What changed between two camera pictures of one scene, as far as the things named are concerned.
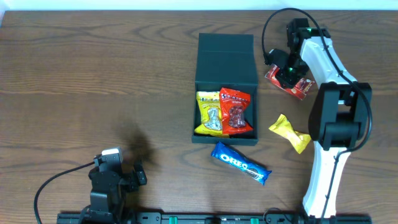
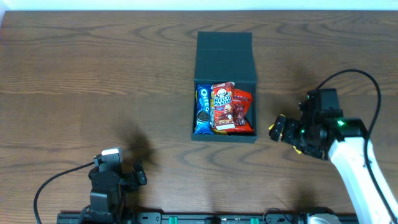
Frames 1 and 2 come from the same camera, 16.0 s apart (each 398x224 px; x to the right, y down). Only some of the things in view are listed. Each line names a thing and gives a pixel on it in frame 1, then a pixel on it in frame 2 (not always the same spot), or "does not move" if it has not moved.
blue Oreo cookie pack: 240,162 to 203,95
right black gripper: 286,78 to 288,132
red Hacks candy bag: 236,111 does not move
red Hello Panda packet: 300,91 to 222,98
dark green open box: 227,61 does not move
